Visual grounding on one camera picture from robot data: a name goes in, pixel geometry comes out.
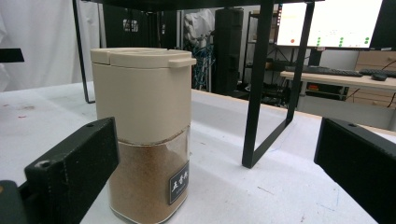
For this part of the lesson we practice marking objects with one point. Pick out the black metal storage shelf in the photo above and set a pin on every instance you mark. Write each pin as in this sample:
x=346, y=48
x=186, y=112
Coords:
x=258, y=53

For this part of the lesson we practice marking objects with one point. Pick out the beige spice jar brown powder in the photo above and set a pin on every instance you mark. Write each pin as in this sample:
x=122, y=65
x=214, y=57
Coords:
x=146, y=124

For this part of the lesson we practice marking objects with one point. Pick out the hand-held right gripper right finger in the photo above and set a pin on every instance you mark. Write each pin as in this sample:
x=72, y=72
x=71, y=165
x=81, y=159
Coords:
x=361, y=161

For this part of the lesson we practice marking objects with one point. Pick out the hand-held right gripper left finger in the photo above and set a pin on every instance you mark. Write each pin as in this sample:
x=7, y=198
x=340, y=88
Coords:
x=73, y=168

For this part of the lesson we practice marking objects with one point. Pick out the wooden desk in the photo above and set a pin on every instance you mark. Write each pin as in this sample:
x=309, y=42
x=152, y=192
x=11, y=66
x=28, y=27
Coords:
x=342, y=81

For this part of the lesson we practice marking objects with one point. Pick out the black tall cabinet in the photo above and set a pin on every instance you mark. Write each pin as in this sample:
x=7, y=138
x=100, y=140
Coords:
x=227, y=49

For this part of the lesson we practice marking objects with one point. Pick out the black computer mouse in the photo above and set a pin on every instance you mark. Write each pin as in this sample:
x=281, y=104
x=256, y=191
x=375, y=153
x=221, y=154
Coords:
x=379, y=76

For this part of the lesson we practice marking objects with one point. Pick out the black metal shelf rack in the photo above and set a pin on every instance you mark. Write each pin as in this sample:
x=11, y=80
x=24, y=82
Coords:
x=264, y=81

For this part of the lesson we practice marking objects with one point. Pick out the black keyboard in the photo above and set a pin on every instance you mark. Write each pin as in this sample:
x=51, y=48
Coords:
x=327, y=71
x=378, y=72

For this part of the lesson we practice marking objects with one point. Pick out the computer monitor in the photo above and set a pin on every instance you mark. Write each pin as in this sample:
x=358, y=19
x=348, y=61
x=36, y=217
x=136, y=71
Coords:
x=330, y=23

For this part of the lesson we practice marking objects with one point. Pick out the white curtain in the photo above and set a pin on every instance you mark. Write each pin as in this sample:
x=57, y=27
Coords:
x=40, y=40

